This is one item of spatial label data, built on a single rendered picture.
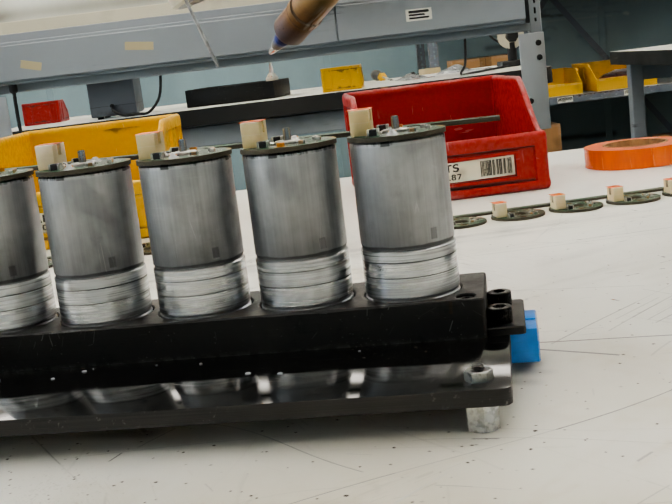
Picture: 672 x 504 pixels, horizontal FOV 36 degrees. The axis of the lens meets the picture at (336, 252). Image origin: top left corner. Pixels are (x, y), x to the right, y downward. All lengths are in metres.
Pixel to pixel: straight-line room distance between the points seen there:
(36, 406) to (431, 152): 0.11
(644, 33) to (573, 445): 4.71
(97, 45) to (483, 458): 2.40
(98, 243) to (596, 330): 0.14
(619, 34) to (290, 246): 4.64
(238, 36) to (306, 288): 2.29
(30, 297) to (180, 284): 0.04
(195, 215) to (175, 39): 2.30
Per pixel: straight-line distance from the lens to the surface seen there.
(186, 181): 0.27
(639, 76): 3.37
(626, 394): 0.25
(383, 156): 0.26
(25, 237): 0.29
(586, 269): 0.37
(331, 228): 0.26
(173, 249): 0.27
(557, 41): 4.81
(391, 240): 0.26
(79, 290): 0.28
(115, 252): 0.28
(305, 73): 4.67
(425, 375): 0.23
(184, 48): 2.56
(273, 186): 0.26
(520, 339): 0.27
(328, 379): 0.24
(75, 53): 2.60
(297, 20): 0.24
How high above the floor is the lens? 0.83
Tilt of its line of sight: 10 degrees down
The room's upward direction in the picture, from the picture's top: 7 degrees counter-clockwise
